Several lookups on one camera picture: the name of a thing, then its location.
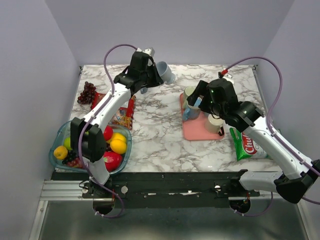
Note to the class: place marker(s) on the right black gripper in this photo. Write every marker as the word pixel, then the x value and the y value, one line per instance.
pixel 201 88

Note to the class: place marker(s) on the green cassava chips bag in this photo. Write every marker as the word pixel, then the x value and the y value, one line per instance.
pixel 246 147

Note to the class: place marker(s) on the green fruit in bowl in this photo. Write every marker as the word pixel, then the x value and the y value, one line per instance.
pixel 67 143

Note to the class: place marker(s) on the teal plastic fruit bowl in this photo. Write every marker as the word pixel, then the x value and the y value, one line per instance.
pixel 64 132

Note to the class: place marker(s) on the dark grapes on table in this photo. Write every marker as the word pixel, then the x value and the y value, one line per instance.
pixel 87 96

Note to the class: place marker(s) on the light green mug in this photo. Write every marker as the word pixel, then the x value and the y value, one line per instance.
pixel 186 93

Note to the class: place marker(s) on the yellow lemon upper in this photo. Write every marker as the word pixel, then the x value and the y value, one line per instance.
pixel 117 136

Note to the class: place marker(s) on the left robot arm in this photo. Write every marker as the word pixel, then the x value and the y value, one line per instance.
pixel 86 134

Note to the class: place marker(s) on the red dragon fruit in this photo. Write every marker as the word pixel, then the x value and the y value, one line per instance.
pixel 112 160

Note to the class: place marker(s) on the pink tray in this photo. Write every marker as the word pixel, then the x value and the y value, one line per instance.
pixel 194 130

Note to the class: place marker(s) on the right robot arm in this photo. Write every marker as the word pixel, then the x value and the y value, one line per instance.
pixel 298 172

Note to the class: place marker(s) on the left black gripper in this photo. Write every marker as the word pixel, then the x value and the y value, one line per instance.
pixel 157 80

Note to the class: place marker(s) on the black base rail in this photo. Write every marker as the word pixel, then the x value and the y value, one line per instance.
pixel 163 190

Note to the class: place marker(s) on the cream mug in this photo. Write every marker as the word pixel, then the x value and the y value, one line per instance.
pixel 215 125

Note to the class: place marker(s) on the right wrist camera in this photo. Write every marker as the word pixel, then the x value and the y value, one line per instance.
pixel 225 75

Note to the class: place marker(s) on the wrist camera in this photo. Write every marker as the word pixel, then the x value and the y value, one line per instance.
pixel 150 51
pixel 225 75

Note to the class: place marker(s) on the dark blue-grey mug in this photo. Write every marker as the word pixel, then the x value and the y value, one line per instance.
pixel 143 90

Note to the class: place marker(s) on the grey-blue mug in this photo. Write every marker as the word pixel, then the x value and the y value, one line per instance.
pixel 165 72

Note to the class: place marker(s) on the purple grapes in bowl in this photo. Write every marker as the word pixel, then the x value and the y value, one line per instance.
pixel 72 160

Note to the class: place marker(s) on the orange fruit in bowl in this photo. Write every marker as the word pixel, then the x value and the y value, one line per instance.
pixel 61 152

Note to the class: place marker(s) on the blue butterfly mug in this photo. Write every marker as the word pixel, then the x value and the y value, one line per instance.
pixel 191 112

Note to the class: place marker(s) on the red apple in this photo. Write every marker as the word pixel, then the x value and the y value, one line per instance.
pixel 108 133

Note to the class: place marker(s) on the red candy bag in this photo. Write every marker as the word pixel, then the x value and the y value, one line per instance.
pixel 123 116

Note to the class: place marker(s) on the yellow lemon lower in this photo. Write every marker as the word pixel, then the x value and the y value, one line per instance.
pixel 118 146

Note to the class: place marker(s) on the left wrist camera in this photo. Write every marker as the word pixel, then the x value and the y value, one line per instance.
pixel 150 51

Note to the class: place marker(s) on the yellow lemon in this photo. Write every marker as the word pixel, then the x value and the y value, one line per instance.
pixel 117 136
pixel 118 146

